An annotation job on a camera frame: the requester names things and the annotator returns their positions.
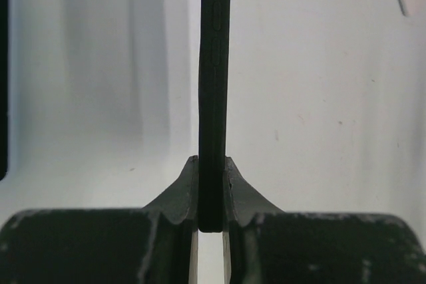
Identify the blue-edged phone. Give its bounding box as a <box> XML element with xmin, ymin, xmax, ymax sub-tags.
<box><xmin>0</xmin><ymin>0</ymin><xmax>9</xmax><ymax>180</ymax></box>

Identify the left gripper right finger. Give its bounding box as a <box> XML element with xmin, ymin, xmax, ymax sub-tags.
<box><xmin>222</xmin><ymin>157</ymin><xmax>284</xmax><ymax>283</ymax></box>

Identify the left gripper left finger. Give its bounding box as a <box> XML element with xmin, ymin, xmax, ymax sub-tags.
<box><xmin>139</xmin><ymin>156</ymin><xmax>199</xmax><ymax>283</ymax></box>

